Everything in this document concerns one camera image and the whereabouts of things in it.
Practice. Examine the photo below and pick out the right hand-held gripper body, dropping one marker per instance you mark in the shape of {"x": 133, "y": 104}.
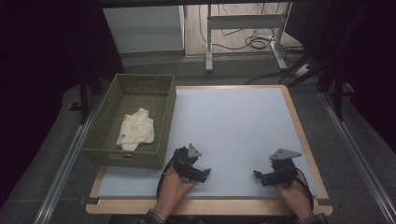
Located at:
{"x": 283, "y": 169}

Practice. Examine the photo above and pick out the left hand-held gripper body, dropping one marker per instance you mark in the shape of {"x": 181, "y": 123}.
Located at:
{"x": 183, "y": 161}

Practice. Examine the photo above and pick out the cream printed cloth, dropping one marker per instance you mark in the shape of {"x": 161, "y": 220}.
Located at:
{"x": 137, "y": 130}

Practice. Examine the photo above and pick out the green woven plastic basket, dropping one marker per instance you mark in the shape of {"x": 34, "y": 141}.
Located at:
{"x": 137, "y": 102}

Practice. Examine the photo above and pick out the person's right hand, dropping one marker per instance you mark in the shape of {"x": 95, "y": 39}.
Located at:
{"x": 294, "y": 196}

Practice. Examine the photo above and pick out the person's left hand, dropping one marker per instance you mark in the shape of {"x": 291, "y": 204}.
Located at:
{"x": 172, "y": 193}

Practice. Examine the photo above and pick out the light blue table mat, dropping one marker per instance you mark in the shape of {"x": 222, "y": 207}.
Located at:
{"x": 236, "y": 124}

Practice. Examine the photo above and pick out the black metal stand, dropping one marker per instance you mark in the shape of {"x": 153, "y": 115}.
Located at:
{"x": 83, "y": 99}
{"x": 337, "y": 93}

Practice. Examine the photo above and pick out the white power strip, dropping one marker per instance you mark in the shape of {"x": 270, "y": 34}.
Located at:
{"x": 302, "y": 70}

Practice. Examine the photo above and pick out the white cabinet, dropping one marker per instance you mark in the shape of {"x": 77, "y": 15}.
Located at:
{"x": 143, "y": 31}

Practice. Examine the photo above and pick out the silver metal floor rail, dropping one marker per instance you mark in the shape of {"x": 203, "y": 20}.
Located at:
{"x": 65, "y": 168}
{"x": 358, "y": 158}

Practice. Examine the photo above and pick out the white metal desk frame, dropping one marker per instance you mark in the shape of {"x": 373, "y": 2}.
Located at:
{"x": 246, "y": 21}

